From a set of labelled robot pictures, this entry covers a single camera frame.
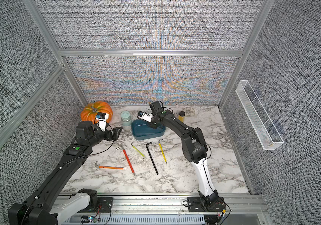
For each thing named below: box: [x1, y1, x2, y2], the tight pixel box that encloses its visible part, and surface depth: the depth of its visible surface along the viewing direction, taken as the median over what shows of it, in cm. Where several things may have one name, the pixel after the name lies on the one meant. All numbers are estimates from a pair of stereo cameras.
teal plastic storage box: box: [131, 118, 167, 141], surface depth 102 cm
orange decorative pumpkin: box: [80, 100, 114, 125], surface depth 102 cm
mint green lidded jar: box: [120, 110, 132, 133], surface depth 105 cm
